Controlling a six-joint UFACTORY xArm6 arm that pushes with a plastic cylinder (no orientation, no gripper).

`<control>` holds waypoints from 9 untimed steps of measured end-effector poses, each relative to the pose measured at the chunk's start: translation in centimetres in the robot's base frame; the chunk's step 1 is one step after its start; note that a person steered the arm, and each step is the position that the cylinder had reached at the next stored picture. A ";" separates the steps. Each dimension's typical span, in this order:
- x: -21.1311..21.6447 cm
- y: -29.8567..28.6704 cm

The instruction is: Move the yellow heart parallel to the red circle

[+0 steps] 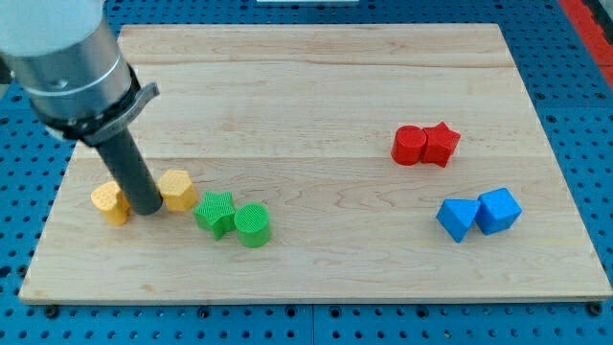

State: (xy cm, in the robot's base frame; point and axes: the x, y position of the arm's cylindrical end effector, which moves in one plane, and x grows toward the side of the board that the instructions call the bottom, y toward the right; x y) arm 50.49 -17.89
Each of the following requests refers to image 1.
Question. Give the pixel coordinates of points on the yellow heart block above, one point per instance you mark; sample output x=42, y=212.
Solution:
x=110, y=200

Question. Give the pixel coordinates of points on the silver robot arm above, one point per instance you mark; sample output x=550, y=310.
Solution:
x=68, y=61

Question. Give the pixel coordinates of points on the red cylinder block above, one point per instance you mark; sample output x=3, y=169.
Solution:
x=408, y=146

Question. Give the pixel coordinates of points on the yellow pentagon block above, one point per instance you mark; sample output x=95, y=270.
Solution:
x=177, y=190

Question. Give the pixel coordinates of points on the blue triangle block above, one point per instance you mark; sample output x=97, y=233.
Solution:
x=457, y=215

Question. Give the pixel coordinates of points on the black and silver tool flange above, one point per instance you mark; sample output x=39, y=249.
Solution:
x=95, y=129

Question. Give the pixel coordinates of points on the green star block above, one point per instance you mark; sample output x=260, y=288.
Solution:
x=215, y=213

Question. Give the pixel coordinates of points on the wooden board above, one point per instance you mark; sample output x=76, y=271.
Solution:
x=302, y=119

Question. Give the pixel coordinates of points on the blue cube block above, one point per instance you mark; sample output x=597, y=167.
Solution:
x=498, y=211

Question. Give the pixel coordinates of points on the green cylinder block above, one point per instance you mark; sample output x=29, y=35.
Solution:
x=253, y=225

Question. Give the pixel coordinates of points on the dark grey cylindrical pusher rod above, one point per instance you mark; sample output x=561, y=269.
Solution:
x=121, y=156

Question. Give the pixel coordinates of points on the red star block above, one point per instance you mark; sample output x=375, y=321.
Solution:
x=441, y=142

